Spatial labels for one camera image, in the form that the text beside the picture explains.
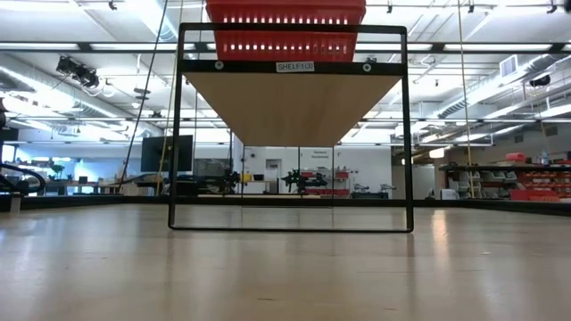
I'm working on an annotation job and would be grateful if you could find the thin yellow hanging cable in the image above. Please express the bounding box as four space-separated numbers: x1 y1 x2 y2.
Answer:
155 0 185 196

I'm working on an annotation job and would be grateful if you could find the background rack with red bins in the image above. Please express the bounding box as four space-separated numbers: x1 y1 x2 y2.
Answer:
299 168 353 198

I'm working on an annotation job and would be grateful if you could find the black frame wooden shelf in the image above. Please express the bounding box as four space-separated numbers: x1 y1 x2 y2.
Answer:
168 22 415 234

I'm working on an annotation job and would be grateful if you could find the black background equipment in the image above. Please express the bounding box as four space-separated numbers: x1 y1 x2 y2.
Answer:
178 174 227 197

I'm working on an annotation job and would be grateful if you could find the grey background machine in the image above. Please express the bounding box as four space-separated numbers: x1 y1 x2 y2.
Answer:
351 182 397 200

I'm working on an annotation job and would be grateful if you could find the background wooden desk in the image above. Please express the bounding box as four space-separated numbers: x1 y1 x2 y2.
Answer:
42 179 124 196

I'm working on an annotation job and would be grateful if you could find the black hanging cable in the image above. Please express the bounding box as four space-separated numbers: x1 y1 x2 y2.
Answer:
119 0 170 188

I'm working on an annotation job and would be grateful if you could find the black overhead light bar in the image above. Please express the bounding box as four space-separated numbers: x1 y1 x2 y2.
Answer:
0 40 571 55

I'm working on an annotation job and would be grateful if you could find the white shelf label sticker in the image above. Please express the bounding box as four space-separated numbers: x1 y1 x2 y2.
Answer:
275 61 316 73

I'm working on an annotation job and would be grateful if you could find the red plastic basket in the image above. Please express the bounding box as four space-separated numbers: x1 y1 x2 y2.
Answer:
205 0 368 26
212 24 360 63

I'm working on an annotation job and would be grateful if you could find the black monitor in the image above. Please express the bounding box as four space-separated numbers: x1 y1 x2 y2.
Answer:
140 135 194 174

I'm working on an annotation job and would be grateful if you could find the white ceiling vent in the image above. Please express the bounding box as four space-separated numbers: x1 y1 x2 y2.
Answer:
499 53 520 78

